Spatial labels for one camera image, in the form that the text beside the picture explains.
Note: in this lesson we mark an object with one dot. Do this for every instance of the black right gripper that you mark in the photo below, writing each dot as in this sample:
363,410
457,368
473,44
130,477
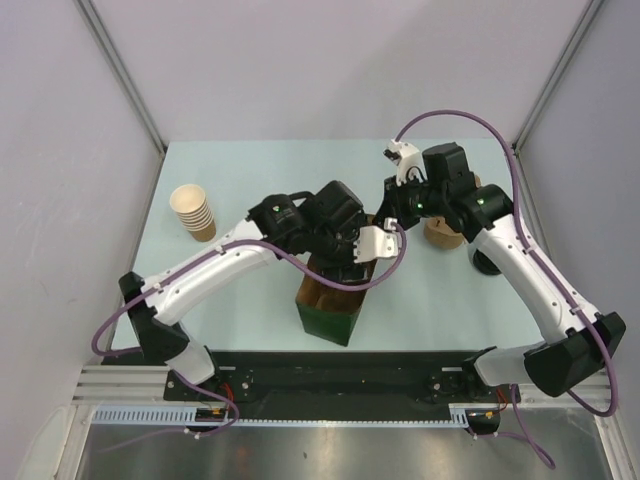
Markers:
393,203

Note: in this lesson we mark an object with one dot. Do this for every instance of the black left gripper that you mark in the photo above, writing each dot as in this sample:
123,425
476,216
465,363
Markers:
333,269

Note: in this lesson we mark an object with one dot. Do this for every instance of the green paper bag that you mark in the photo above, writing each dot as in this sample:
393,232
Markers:
326,312

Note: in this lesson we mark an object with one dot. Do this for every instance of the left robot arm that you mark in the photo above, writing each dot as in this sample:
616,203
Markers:
272,230

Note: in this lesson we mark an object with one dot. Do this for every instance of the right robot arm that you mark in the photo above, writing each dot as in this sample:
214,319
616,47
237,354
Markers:
577,337

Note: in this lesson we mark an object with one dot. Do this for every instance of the brown pulp cup carrier stack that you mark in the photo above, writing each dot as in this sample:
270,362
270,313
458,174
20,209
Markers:
438,232

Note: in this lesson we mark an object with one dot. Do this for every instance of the black plastic lid stack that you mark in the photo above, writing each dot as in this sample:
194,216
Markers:
484,265

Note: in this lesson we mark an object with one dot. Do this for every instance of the stack of paper cups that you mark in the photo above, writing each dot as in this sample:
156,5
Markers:
189,202

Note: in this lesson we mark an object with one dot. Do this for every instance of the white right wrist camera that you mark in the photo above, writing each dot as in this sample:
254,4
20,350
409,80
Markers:
408,161

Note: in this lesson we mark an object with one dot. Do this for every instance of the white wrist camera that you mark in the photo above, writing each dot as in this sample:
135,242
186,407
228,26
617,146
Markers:
408,161
374,242

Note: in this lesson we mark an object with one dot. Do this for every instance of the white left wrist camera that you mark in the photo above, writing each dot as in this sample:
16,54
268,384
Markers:
374,242

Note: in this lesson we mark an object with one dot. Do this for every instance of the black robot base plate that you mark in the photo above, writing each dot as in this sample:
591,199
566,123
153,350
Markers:
352,386

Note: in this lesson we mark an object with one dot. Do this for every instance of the white cable duct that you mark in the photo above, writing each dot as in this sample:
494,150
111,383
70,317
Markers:
147,415

